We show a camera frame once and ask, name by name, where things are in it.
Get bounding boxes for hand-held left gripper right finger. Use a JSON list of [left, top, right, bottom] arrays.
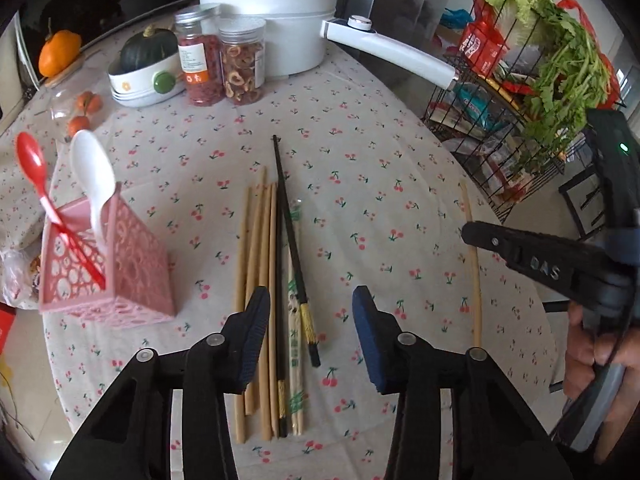
[[351, 285, 573, 480]]

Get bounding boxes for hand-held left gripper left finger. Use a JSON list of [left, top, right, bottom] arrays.
[[50, 285, 272, 480]]

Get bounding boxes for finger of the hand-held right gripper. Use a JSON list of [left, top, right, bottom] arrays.
[[461, 220, 618, 306]]

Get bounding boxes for black chopstick with gold end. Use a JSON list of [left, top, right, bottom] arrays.
[[276, 195, 289, 438], [272, 135, 322, 368]]

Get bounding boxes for paper-wrapped disposable chopsticks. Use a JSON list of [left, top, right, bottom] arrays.
[[284, 200, 306, 436]]

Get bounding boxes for pink perforated utensil holder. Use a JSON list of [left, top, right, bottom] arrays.
[[39, 182, 177, 322]]

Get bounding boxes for person's right hand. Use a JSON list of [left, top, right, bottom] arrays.
[[565, 305, 640, 400]]

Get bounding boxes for black stool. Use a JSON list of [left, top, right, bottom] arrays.
[[559, 160, 608, 241]]

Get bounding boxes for leafy green vegetables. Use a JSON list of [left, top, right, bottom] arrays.
[[515, 0, 613, 171]]

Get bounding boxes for cherry print tablecloth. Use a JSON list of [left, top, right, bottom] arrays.
[[0, 25, 558, 480]]

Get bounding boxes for blue and white snack packet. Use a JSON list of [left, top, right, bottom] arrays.
[[455, 82, 521, 131]]

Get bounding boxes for red plastic bag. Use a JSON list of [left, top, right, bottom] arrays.
[[457, 0, 511, 76]]

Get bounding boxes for white plastic spoon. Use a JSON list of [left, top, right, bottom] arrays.
[[70, 130, 121, 251]]

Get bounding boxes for clear plastic food bag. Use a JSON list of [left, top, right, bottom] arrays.
[[0, 247, 46, 311]]

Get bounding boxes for blue plastic bag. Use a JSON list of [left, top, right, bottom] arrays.
[[440, 8, 473, 28]]

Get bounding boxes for jar of dried fruit slices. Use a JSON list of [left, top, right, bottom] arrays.
[[218, 16, 266, 106]]

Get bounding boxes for jar of red dried berries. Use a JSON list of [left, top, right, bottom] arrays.
[[175, 3, 225, 107]]

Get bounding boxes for white bowl with green knob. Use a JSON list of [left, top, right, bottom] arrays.
[[108, 50, 187, 108]]

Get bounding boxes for red plastic spoon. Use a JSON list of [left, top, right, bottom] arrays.
[[15, 131, 107, 288]]

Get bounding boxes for clear plastic container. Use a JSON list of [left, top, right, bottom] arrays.
[[50, 85, 108, 136]]

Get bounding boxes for dark green pumpkin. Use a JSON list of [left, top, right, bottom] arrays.
[[119, 25, 180, 73]]

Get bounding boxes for orange pumpkin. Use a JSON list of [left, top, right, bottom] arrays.
[[39, 19, 82, 78]]

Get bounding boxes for black wire rack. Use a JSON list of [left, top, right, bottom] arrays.
[[422, 7, 601, 223]]

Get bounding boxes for white pot with long handle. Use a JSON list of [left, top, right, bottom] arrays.
[[194, 0, 461, 92]]

